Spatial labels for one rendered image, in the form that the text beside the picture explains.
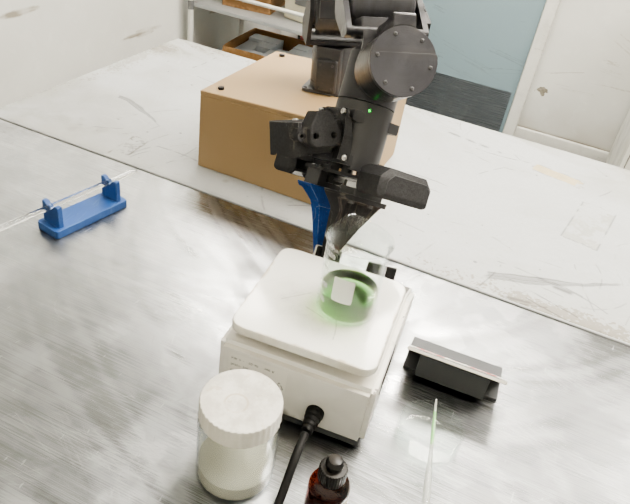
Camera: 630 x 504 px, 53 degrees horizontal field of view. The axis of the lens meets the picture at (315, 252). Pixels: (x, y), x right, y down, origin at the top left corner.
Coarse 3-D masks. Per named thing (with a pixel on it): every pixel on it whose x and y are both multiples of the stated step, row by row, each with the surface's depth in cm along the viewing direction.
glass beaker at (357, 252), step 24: (360, 216) 51; (336, 240) 47; (360, 240) 51; (384, 240) 50; (336, 264) 48; (360, 264) 47; (384, 264) 48; (336, 288) 49; (360, 288) 48; (336, 312) 50; (360, 312) 50
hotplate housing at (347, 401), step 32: (224, 352) 50; (256, 352) 50; (288, 352) 50; (384, 352) 51; (288, 384) 50; (320, 384) 49; (352, 384) 48; (288, 416) 52; (320, 416) 50; (352, 416) 49
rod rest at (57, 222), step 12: (108, 192) 75; (84, 204) 73; (96, 204) 74; (108, 204) 74; (120, 204) 75; (48, 216) 69; (60, 216) 68; (72, 216) 71; (84, 216) 71; (96, 216) 72; (48, 228) 69; (60, 228) 69; (72, 228) 70
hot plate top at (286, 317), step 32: (288, 256) 57; (256, 288) 53; (288, 288) 53; (384, 288) 55; (256, 320) 50; (288, 320) 50; (320, 320) 51; (384, 320) 52; (320, 352) 48; (352, 352) 48
